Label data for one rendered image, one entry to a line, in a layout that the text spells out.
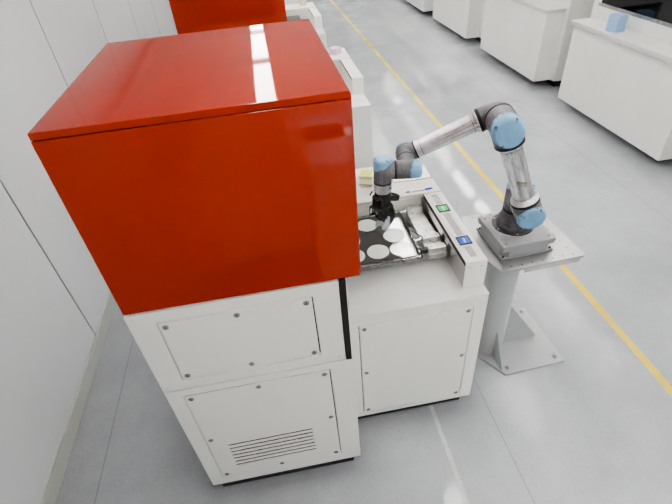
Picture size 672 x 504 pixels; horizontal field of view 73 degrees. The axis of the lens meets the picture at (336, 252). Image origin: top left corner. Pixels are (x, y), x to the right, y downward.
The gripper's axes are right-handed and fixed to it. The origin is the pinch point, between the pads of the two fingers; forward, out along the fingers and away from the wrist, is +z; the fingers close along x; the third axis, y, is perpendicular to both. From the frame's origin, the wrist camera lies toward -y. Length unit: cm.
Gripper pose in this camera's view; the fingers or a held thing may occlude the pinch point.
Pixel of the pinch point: (385, 227)
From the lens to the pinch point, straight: 204.6
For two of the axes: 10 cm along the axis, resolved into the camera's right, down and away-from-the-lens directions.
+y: -6.5, 5.1, -5.6
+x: 7.6, 3.7, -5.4
